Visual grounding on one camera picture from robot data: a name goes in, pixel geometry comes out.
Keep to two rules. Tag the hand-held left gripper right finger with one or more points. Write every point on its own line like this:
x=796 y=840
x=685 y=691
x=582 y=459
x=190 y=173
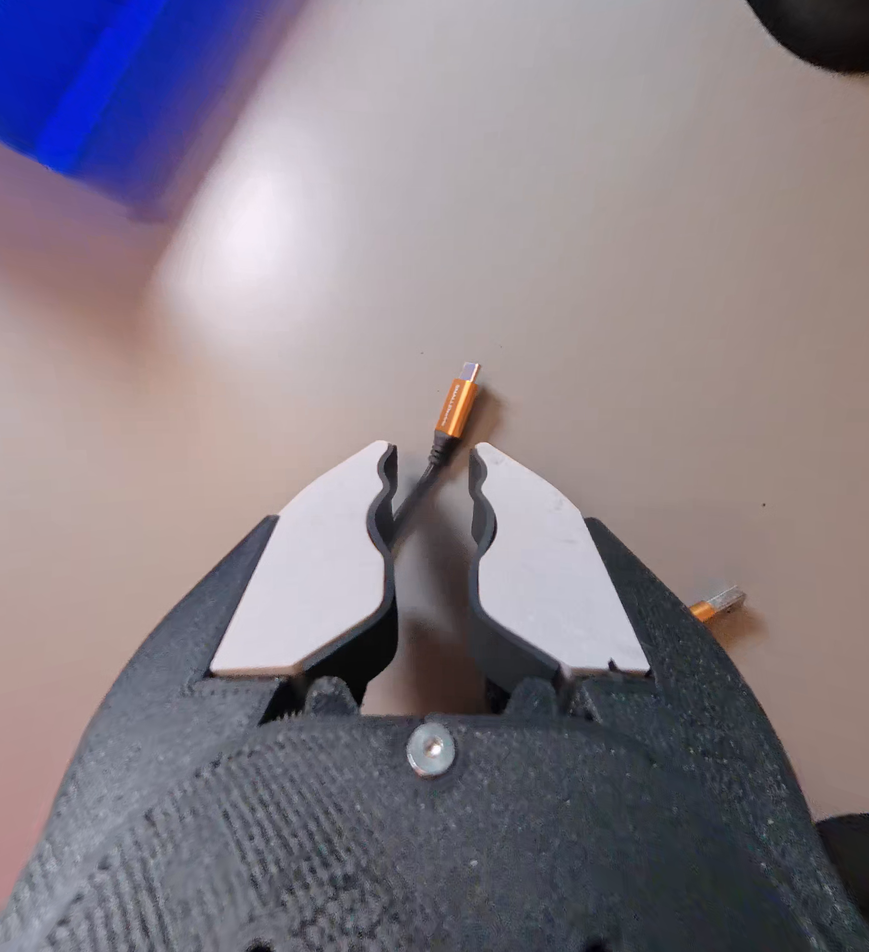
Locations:
x=546 y=573

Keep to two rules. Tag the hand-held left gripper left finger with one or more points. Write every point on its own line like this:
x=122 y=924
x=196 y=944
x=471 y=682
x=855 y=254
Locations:
x=315 y=565

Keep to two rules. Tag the blue plastic bin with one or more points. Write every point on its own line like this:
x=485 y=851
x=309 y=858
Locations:
x=70 y=89

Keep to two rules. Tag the black rounded object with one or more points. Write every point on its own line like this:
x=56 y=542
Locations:
x=836 y=30

